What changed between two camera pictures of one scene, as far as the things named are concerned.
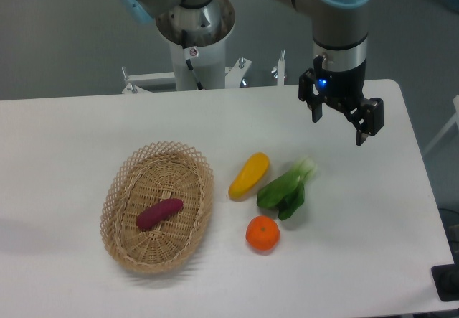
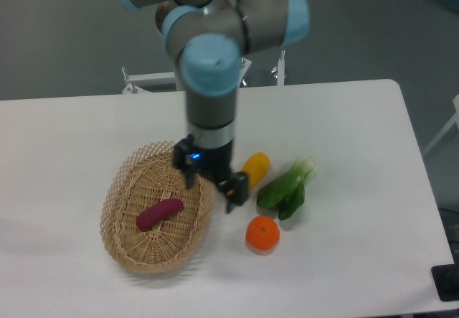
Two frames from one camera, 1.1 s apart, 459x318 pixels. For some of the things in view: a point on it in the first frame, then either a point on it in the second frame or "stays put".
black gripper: x=343 y=90 to x=215 y=163
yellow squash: x=249 y=176 stays put
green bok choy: x=286 y=192 stays put
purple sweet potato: x=158 y=212 stays put
